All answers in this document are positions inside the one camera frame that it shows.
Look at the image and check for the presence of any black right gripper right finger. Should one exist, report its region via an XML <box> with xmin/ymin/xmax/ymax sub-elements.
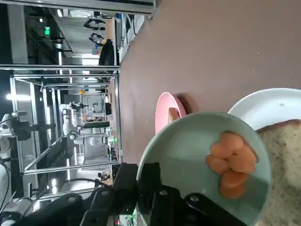
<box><xmin>138</xmin><ymin>162</ymin><xmax>247</xmax><ymax>226</ymax></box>

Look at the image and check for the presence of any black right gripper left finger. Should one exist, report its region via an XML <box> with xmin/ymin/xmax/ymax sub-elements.
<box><xmin>23</xmin><ymin>162</ymin><xmax>139</xmax><ymax>226</ymax></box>

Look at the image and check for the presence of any green ceramic bowl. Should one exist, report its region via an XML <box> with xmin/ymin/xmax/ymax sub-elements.
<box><xmin>136</xmin><ymin>111</ymin><xmax>272</xmax><ymax>226</ymax></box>

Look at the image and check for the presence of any brown bread slice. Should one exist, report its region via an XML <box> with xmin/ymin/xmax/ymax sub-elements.
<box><xmin>256</xmin><ymin>119</ymin><xmax>301</xmax><ymax>226</ymax></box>
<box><xmin>168</xmin><ymin>107</ymin><xmax>182</xmax><ymax>123</ymax></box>

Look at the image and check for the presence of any pink plate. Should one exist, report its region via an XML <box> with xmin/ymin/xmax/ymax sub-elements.
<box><xmin>155</xmin><ymin>92</ymin><xmax>188</xmax><ymax>135</ymax></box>

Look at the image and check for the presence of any white plate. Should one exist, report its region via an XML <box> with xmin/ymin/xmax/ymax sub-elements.
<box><xmin>227</xmin><ymin>88</ymin><xmax>301</xmax><ymax>131</ymax></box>

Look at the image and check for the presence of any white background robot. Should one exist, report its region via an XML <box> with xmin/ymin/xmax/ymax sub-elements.
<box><xmin>59</xmin><ymin>101</ymin><xmax>111</xmax><ymax>147</ymax></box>

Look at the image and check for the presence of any aluminium frame post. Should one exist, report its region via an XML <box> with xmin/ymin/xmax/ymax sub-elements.
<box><xmin>0</xmin><ymin>63</ymin><xmax>121</xmax><ymax>72</ymax></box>
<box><xmin>0</xmin><ymin>0</ymin><xmax>158</xmax><ymax>19</ymax></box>

